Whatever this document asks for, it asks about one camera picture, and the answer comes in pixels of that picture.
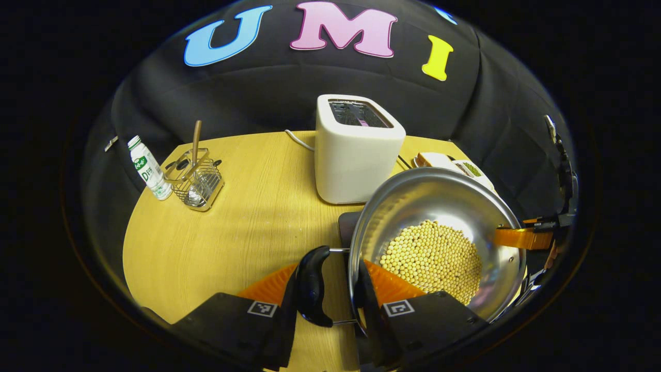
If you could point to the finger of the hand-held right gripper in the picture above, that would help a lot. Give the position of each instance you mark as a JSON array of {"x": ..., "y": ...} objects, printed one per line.
[
  {"x": 524, "y": 238},
  {"x": 547, "y": 223}
]

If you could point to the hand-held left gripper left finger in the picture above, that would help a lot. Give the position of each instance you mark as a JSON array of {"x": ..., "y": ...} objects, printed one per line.
[{"x": 281, "y": 320}]

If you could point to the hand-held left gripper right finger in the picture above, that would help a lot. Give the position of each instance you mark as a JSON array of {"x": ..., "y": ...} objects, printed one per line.
[{"x": 374, "y": 320}]

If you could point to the pile of soybeans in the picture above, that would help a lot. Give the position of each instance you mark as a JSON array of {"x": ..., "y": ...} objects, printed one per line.
[{"x": 436, "y": 258}]

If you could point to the black induction cooktop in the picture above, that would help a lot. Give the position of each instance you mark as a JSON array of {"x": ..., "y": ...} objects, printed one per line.
[{"x": 349, "y": 227}]

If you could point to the black metal stand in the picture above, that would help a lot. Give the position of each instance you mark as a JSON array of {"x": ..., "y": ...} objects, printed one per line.
[{"x": 567, "y": 175}]

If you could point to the white divided dish with beans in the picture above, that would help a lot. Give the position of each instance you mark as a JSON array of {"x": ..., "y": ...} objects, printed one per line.
[{"x": 474, "y": 173}]

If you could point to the white flat item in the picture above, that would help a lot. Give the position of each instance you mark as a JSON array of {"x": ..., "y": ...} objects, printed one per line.
[{"x": 435, "y": 159}]

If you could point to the white toaster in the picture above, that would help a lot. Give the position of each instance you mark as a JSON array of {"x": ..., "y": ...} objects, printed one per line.
[{"x": 356, "y": 160}]

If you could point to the white drink bottle green label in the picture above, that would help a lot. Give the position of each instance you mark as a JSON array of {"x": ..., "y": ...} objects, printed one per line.
[{"x": 148, "y": 168}]

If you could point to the black backdrop cloth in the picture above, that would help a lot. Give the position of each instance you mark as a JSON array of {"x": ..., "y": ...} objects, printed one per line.
[{"x": 248, "y": 98}]

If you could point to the silver clip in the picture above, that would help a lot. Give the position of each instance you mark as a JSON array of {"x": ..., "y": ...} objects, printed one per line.
[{"x": 111, "y": 143}]

